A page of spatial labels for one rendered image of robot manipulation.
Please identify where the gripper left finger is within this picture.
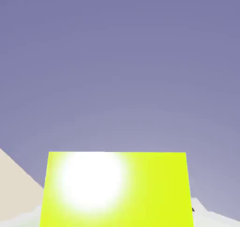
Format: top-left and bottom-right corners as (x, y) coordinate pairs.
(7, 204), (42, 227)

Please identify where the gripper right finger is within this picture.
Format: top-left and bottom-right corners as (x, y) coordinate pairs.
(190, 197), (240, 227)

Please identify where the small yellow cube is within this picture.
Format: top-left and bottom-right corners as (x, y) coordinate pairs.
(39, 151), (194, 227)

